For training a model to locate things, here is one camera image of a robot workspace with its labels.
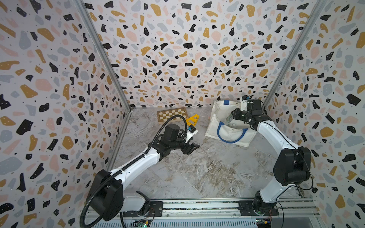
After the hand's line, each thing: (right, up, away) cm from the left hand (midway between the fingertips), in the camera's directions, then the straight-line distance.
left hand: (196, 141), depth 78 cm
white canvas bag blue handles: (+26, +4, +8) cm, 28 cm away
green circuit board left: (-28, -40, -8) cm, 49 cm away
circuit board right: (+34, -40, -7) cm, 53 cm away
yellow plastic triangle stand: (-2, +12, +35) cm, 37 cm away
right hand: (+24, +18, +11) cm, 31 cm away
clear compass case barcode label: (+22, +13, +14) cm, 29 cm away
